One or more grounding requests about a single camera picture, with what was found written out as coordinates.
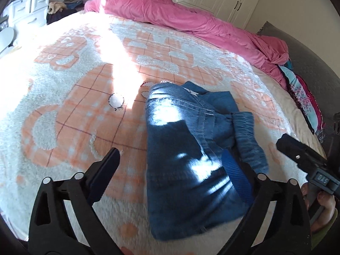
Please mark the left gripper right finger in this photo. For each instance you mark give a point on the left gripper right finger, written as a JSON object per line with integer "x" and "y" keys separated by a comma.
{"x": 256, "y": 190}

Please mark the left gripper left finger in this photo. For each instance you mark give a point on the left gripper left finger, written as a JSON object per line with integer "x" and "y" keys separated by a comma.
{"x": 85, "y": 189}

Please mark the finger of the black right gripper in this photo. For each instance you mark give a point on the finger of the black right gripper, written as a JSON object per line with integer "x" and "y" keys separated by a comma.
{"x": 306, "y": 158}

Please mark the blue denim pants lace trim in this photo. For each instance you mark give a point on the blue denim pants lace trim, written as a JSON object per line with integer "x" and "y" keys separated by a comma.
{"x": 193, "y": 138}

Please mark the green right sleeve forearm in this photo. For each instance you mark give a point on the green right sleeve forearm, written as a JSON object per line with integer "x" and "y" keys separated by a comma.
{"x": 317, "y": 236}

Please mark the beige bed sheet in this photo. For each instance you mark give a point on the beige bed sheet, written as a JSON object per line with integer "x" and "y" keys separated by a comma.
{"x": 298, "y": 126}

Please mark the blue floral pillow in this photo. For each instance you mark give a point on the blue floral pillow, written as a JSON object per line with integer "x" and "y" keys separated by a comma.
{"x": 304, "y": 99}

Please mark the grey headboard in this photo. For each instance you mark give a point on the grey headboard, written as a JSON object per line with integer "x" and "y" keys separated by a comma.
{"x": 320, "y": 78}

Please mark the white orange fluffy blanket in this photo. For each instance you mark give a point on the white orange fluffy blanket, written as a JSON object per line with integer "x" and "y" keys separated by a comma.
{"x": 78, "y": 87}

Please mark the pink duvet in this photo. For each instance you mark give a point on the pink duvet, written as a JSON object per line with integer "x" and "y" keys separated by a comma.
{"x": 264, "y": 52}

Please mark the white drawer cabinet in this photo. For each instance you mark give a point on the white drawer cabinet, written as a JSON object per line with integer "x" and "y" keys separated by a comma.
{"x": 24, "y": 15}

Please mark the clothes pile on chair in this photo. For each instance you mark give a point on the clothes pile on chair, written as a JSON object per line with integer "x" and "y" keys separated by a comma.
{"x": 59, "y": 10}

